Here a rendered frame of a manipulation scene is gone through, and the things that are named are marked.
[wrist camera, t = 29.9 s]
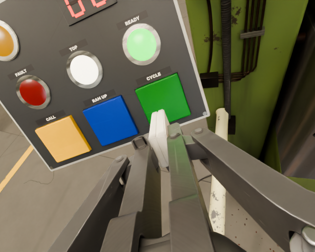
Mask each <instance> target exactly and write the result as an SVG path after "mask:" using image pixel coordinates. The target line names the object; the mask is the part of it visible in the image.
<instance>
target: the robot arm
mask: <svg viewBox="0 0 315 252"><path fill-rule="evenodd" d="M131 143H132V145H133V147H134V149H135V152H134V155H133V156H131V157H129V158H128V157H127V155H120V156H118V157H117V158H116V159H115V160H114V161H113V162H112V163H111V165H110V166H109V167H108V169H107V170H106V171H105V173H104V174H103V176H102V177H101V178H100V180H99V181H98V182H97V184H96V185H95V186H94V188H93V189H92V190H91V192H90V193H89V195H88V196H87V197H86V199H85V200H84V201H83V203H82V204H81V205H80V207H79V208H78V210H77V211H76V212H75V214H74V215H73V216H72V218H71V219H70V220H69V222H68V223H67V225H66V226H65V227H64V229H63V230H62V231H61V233H60V234H59V235H58V237H57V238H56V239H55V241H54V242H53V244H52V245H51V246H50V248H49V249H48V250H47V252H247V251H245V250H244V249H243V248H241V247H240V246H238V245H237V244H236V243H234V242H233V241H232V240H230V239H229V238H227V237H226V236H224V235H222V234H220V233H218V232H215V231H214V230H213V227H212V224H211V221H210V218H209V214H208V211H207V208H206V205H205V201H204V198H203V195H202V192H201V189H200V185H199V182H198V179H197V176H196V172H195V169H194V165H193V162H192V160H200V162H201V163H202V164H203V165H204V166H205V168H206V169H207V170H208V171H209V172H210V173H211V174H212V175H213V176H214V177H215V178H216V179H217V180H218V182H219V183H220V184H221V185H222V186H223V187H224V188H225V189H226V190H227V191H228V192H229V193H230V194H231V196H232V197H233V198H234V199H235V200H236V201H237V202H238V203H239V204H240V205H241V206H242V207H243V208H244V209H245V211H246V212H247V213H248V214H249V215H250V216H251V217H252V218H253V219H254V220H255V221H256V222H257V223H258V225H259V226H260V227H261V228H262V229H263V230H264V231H265V232H266V233H267V234H268V235H269V236H270V237H271V239H272V240H273V241H274V242H275V243H276V244H277V245H278V246H279V247H280V248H282V249H283V250H284V251H285V252H315V192H313V191H310V190H308V189H305V188H304V187H302V186H301V185H299V184H297V183H296V182H294V181H292V180H291V179H289V178H287V177H286V176H284V175H283V174H281V173H279V172H278V171H276V170H274V169H273V168H271V167H269V166H268V165H266V164H264V163H263V162H261V161H260V160H258V159H256V158H255V157H253V156H251V155H250V154H248V153H246V152H245V151H243V150H242V149H240V148H238V147H237V146H235V145H233V144H232V143H230V142H228V141H227V140H225V139H224V138H222V137H220V136H219V135H217V134H215V133H214V132H212V131H210V130H209V129H207V128H205V127H200V128H197V129H195V130H193V131H192V132H191V135H189V136H185V135H183V133H182V130H181V127H180V124H179V123H177V122H176V123H173V124H170V123H169V121H168V118H167V116H166V113H165V111H164V110H163V109H161V110H159V111H158V112H153V113H152V115H151V122H150V130H149V133H147V134H144V135H141V136H138V137H136V138H134V139H133V140H132V141H131ZM159 165H160V166H159ZM168 166H169V177H170V189H171V201H169V203H168V212H169V229H170V232H169V233H167V234H166V235H164V236H162V201H161V168H160V167H162V168H165V167H168ZM120 178H121V180H122V181H123V183H122V184H121V183H120Z"/></svg>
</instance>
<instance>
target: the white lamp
mask: <svg viewBox="0 0 315 252"><path fill-rule="evenodd" d="M70 70H71V74H72V76H73V77H74V79H75V80H76V81H78V82H79V83H81V84H85V85H89V84H92V83H93V82H94V81H95V80H96V79H97V77H98V73H99V71H98V67H97V65H96V63H95V62H94V61H93V60H92V59H91V58H90V57H88V56H85V55H79V56H77V57H75V58H74V59H73V60H72V62H71V65H70Z"/></svg>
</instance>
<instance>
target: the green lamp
mask: <svg viewBox="0 0 315 252"><path fill-rule="evenodd" d="M127 49H128V52H129V54H130V55H131V56H132V57H133V58H134V59H136V60H138V61H146V60H148V59H150V58H151V57H152V56H153V55H154V53H155V51H156V40H155V37H154V36H153V34H152V33H151V32H150V31H148V30H146V29H143V28H139V29H136V30H134V31H133V32H132V33H131V34H130V35H129V37H128V39H127Z"/></svg>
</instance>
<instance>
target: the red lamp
mask: <svg viewBox="0 0 315 252"><path fill-rule="evenodd" d="M19 92H20V95H21V96H22V98H23V99H24V100H25V101H26V102H27V103H29V104H30V105H33V106H40V105H42V104H43V103H44V102H45V101H46V98H47V94H46V91H45V89H44V87H43V86H42V85H41V84H40V83H39V82H37V81H35V80H32V79H27V80H24V81H23V82H22V83H21V84H20V87H19Z"/></svg>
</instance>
